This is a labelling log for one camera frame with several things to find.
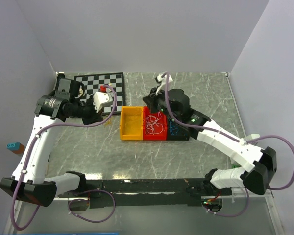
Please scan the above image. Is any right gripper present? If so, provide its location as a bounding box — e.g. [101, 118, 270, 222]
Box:
[143, 86, 180, 124]

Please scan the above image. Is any blue cable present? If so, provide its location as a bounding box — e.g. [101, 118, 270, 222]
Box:
[167, 118, 181, 136]

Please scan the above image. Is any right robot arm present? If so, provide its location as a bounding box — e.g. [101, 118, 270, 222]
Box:
[143, 88, 277, 195]

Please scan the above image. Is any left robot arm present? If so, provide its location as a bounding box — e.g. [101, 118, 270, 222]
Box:
[0, 76, 113, 207]

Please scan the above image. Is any red plastic bin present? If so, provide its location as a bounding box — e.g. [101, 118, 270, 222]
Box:
[143, 106, 167, 141]

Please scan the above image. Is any black white chessboard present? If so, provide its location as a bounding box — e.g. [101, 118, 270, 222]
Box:
[74, 72, 126, 115]

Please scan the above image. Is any yellow plastic bin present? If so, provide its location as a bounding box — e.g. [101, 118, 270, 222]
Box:
[119, 106, 144, 141]

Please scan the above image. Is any black plastic bin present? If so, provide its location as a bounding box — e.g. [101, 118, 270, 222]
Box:
[166, 117, 190, 141]

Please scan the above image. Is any black marker orange cap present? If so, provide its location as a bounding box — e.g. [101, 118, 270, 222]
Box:
[54, 73, 65, 91]

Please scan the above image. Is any toy brick structure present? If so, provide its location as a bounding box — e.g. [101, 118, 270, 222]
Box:
[6, 142, 25, 156]

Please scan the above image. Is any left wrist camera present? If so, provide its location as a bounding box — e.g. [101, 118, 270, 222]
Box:
[93, 85, 113, 113]

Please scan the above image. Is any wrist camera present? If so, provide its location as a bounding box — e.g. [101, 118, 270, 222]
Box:
[93, 85, 113, 113]
[155, 72, 173, 95]

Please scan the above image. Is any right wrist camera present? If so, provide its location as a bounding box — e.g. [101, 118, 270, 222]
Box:
[155, 72, 173, 95]

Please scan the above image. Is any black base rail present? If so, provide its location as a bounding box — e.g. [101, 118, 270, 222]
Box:
[57, 178, 233, 209]

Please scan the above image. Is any grey white wall bracket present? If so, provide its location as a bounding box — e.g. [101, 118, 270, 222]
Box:
[243, 134, 260, 143]

